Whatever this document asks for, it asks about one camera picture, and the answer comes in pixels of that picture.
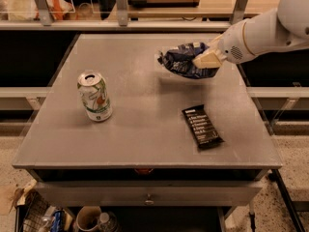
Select black snack bar wrapper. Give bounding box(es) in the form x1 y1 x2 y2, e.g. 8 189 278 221
183 104 223 150

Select grey drawer with knob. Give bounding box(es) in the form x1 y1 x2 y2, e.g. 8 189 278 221
36 181 262 207

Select blue chip bag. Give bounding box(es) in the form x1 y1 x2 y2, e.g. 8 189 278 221
157 43 218 79

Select orange white bag behind glass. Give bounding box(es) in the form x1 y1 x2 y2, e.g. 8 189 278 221
6 0 75 21

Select grey metal railing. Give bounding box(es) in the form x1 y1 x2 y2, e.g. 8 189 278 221
0 0 248 32

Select wire mesh basket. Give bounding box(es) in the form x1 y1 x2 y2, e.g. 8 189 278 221
15 191 49 232

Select brown paper cup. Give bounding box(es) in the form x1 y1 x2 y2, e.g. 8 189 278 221
76 206 101 232

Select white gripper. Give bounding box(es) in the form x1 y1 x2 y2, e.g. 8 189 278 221
192 22 258 69

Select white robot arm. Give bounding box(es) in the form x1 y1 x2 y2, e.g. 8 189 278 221
193 0 309 69

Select white green soda can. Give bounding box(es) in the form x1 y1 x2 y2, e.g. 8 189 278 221
77 72 112 122

